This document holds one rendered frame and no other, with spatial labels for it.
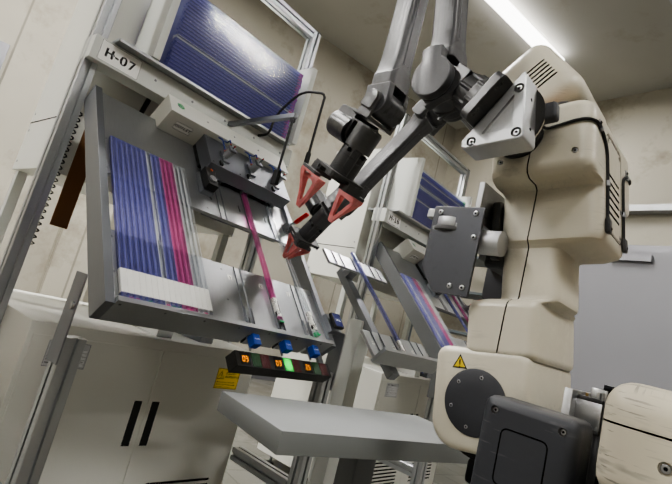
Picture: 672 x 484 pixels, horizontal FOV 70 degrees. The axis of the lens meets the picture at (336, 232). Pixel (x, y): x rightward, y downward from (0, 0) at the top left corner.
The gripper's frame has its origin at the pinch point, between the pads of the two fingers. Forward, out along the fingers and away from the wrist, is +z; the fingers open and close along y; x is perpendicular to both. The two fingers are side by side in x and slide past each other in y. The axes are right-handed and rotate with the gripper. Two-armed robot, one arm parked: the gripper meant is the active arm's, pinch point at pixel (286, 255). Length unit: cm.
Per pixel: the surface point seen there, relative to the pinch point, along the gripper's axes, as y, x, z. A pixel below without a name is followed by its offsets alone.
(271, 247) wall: -238, -233, 150
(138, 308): 53, 29, 5
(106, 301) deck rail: 60, 28, 5
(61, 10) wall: 1, -359, 87
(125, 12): 52, -75, -16
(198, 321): 38.4, 28.9, 5.4
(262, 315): 16.6, 23.3, 4.9
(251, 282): 17.2, 12.9, 3.6
